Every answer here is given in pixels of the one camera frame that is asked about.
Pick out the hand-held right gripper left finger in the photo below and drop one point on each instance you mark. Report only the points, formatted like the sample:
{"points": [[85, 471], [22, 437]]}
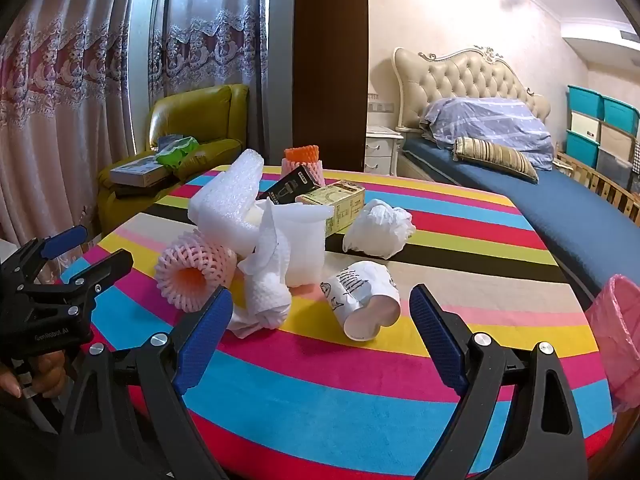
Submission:
{"points": [[205, 345]]}

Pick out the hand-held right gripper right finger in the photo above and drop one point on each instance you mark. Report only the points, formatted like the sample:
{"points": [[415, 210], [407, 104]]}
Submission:
{"points": [[440, 340]]}

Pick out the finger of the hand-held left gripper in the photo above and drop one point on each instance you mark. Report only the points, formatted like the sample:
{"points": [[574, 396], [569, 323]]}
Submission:
{"points": [[65, 240], [107, 266]]}

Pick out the white tissue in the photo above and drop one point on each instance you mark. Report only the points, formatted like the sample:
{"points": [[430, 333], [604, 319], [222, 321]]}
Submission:
{"points": [[267, 295]]}

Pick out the crushed paper cup black print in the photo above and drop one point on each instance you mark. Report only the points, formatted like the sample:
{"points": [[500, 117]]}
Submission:
{"points": [[365, 290]]}

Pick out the round pink foam fruit net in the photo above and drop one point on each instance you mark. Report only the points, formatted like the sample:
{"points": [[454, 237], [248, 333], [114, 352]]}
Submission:
{"points": [[200, 255]]}

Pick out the white plastic bag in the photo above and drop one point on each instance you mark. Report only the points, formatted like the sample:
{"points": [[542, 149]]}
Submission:
{"points": [[380, 230]]}

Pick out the white foam packing sheet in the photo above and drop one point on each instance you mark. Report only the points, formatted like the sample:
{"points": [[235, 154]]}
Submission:
{"points": [[225, 200]]}

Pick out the white translucent plastic cup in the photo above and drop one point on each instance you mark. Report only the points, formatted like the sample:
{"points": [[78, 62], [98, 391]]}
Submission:
{"points": [[305, 245]]}

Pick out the small printed carton box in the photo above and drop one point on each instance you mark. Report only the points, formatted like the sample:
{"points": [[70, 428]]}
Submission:
{"points": [[340, 205]]}

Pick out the pink trash bin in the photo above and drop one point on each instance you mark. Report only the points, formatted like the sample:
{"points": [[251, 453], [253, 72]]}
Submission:
{"points": [[617, 340]]}

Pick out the black carton box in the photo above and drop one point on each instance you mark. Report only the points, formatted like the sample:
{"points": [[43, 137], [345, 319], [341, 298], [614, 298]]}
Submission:
{"points": [[287, 187]]}

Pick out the orange and pink foam net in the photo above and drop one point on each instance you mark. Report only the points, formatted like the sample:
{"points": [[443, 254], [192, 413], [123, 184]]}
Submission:
{"points": [[305, 165]]}

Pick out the person's left hand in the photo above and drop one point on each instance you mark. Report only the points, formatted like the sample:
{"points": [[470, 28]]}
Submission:
{"points": [[50, 375]]}

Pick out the grey book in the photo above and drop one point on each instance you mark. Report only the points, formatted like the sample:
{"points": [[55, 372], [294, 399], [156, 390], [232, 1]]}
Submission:
{"points": [[140, 170]]}

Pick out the green packet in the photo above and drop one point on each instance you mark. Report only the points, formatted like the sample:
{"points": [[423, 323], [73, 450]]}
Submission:
{"points": [[175, 157]]}

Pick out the pink lace patterned curtain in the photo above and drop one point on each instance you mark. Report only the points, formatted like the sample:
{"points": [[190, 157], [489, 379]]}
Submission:
{"points": [[210, 45], [65, 110]]}

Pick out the bed with blue cover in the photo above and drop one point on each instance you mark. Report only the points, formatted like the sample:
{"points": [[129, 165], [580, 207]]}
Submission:
{"points": [[550, 200]]}

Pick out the yellow-green leather armchair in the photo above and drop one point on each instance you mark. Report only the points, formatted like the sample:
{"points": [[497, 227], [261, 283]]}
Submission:
{"points": [[200, 110]]}

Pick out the striped beige pillow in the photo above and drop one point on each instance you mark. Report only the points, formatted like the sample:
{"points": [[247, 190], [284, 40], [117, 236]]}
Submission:
{"points": [[495, 157]]}

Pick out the white nightstand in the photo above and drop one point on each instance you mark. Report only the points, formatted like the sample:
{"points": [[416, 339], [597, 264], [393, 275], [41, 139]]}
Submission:
{"points": [[382, 152]]}

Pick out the light blue striped duvet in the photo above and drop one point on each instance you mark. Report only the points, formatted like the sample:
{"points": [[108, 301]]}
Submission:
{"points": [[500, 125]]}

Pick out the teal plastic storage box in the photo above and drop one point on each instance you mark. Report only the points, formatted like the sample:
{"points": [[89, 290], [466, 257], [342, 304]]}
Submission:
{"points": [[622, 112], [585, 100], [582, 149]]}

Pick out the grey clear storage box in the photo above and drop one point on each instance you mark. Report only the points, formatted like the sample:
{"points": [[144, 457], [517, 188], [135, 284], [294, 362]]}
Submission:
{"points": [[615, 166]]}

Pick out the beige plastic storage box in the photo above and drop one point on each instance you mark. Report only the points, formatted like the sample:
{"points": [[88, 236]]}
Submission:
{"points": [[617, 137], [585, 125]]}

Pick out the beige tufted headboard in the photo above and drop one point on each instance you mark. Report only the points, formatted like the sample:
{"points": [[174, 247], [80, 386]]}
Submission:
{"points": [[465, 75]]}

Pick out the houndstooth pattern bag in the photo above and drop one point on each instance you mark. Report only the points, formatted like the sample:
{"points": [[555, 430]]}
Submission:
{"points": [[636, 155]]}

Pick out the dark brown wooden panel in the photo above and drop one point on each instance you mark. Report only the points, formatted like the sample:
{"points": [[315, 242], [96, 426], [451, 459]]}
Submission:
{"points": [[330, 60]]}

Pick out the wooden crib rail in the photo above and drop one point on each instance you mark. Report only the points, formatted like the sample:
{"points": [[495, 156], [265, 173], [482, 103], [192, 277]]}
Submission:
{"points": [[600, 182]]}

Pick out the wall switch panel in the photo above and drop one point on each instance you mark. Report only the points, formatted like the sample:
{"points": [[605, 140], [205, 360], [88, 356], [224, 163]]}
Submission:
{"points": [[381, 107]]}

